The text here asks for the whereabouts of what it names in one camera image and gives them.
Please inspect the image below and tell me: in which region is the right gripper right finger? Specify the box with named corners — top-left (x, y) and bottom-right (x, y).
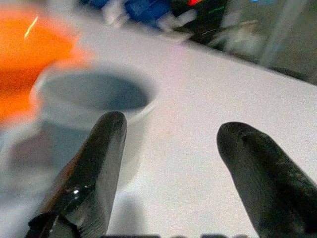
top-left (216, 121), bottom-right (317, 238)

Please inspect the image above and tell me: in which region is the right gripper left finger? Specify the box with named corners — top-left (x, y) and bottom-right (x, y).
top-left (26, 111), bottom-right (128, 238)

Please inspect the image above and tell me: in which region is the white cup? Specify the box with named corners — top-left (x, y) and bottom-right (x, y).
top-left (29, 63), bottom-right (159, 189)

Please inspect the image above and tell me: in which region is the orange plate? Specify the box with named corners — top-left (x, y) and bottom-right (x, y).
top-left (0, 4), bottom-right (95, 127)

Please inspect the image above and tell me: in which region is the black device with lights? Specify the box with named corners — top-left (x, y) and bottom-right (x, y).
top-left (170, 0), bottom-right (231, 45)

